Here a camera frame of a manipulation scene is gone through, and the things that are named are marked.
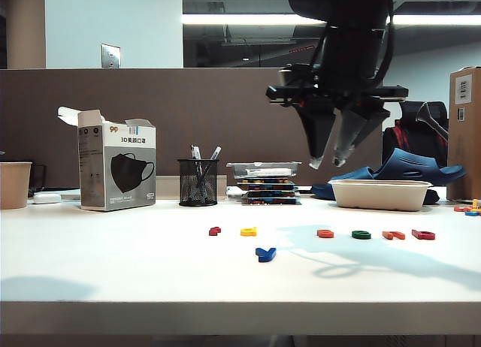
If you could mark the yellow letter d magnet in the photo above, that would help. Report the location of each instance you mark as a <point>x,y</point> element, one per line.
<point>248,232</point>

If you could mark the beige pulp food tray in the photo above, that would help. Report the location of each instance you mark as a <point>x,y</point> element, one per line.
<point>379,196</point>

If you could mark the grey face mask box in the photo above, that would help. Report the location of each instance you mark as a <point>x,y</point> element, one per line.
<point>112,166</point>

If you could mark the orange letter s magnet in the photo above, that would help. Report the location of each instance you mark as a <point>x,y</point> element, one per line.
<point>325,233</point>

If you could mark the black office chair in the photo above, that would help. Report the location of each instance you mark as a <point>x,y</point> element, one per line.
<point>417,140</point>

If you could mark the dark blue foam slipper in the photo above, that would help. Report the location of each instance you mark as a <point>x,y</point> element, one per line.
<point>413,166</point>
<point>353,174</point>

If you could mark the black mesh pen holder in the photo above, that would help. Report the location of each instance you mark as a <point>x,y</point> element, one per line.
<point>198,185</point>

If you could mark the metal wall plate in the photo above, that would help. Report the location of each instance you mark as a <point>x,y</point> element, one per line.
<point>111,56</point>

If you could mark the small black container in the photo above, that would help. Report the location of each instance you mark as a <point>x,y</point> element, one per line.
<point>38,178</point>

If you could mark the green letter e magnet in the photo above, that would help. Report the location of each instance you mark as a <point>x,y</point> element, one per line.
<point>361,234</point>

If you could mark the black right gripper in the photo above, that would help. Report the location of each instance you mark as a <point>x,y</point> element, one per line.
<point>338,93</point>

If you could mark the brown desk partition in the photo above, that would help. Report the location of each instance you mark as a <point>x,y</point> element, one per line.
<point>188,110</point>

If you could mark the black white pen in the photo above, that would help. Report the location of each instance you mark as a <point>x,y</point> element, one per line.
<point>195,153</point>
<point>215,153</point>

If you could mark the dark red letter t magnet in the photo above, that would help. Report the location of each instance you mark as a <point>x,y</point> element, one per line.
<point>214,231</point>

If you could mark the colourful magnet letter pack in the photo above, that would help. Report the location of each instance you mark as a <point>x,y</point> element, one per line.
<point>270,188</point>
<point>270,202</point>
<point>270,194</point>
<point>267,181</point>

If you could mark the brown cardboard box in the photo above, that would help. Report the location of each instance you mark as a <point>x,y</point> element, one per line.
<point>464,144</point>

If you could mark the white ceiling light strip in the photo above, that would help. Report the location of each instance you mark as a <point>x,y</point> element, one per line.
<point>244,19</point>

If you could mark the dark red letter b magnet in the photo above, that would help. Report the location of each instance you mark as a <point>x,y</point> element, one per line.
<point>423,234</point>

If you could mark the orange letter n magnet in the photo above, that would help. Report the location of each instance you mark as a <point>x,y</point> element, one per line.
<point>392,234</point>

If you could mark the brown paper cup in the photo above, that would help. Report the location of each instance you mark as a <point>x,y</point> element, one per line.
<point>14,187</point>

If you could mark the yellow loose magnet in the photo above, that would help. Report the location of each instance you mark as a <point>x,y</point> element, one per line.
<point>474,203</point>

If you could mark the clear plastic case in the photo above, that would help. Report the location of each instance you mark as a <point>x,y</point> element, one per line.
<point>263,170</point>

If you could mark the blue loose magnet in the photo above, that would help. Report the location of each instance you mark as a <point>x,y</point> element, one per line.
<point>470,213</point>

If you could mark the red black garment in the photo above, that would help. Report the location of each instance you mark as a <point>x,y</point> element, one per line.
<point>398,138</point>

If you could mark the white earbuds case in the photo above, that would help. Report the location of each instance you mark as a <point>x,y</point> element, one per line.
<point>47,198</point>

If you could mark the blue letter y magnet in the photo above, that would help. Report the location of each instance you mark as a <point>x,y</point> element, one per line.
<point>266,254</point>

